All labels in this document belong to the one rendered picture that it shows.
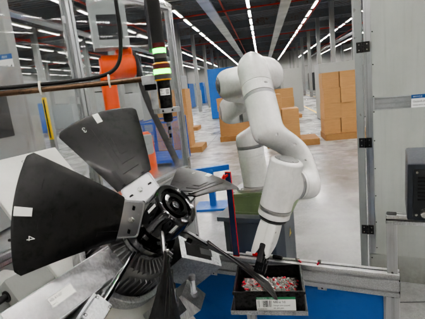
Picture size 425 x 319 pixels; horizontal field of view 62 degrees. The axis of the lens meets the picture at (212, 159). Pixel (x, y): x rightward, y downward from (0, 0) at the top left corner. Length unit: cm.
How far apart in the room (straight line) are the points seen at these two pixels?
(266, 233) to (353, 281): 48
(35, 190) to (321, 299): 102
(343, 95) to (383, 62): 649
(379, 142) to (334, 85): 646
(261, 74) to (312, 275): 71
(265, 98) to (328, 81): 804
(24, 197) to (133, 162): 32
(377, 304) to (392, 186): 143
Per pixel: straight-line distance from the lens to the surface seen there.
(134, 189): 95
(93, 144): 101
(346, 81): 906
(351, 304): 140
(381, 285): 133
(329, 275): 133
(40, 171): 77
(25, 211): 75
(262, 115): 96
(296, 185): 91
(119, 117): 105
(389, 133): 263
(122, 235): 87
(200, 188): 106
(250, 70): 103
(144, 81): 94
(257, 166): 159
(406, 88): 260
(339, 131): 914
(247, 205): 160
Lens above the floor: 149
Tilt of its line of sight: 11 degrees down
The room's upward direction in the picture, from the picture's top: 6 degrees counter-clockwise
